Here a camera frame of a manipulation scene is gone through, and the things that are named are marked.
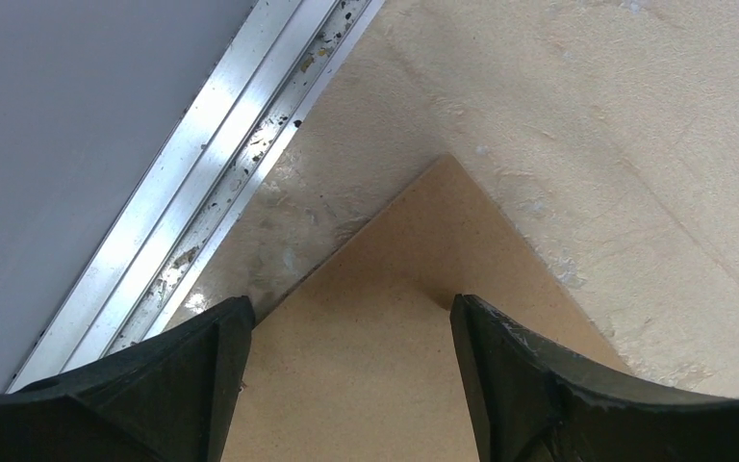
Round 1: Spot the brown cardboard backing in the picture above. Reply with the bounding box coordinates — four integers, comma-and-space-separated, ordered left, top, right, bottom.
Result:
223, 156, 625, 461

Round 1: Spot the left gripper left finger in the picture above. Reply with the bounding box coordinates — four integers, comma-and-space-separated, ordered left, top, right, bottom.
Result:
0, 296, 256, 461

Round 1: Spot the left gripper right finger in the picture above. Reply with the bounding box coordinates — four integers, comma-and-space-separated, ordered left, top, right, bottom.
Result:
450, 295, 739, 461

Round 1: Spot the aluminium table edge rail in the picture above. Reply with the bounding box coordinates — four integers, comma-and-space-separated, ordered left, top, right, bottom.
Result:
9, 0, 381, 392

